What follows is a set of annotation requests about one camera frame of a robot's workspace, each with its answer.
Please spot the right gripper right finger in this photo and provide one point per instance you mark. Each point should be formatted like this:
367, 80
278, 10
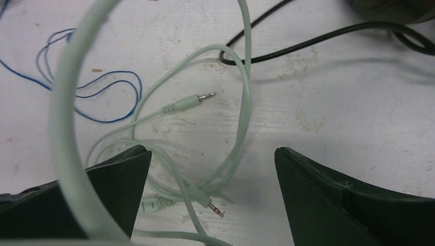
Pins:
327, 207

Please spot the black blue headphones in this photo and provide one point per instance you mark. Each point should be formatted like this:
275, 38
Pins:
397, 11

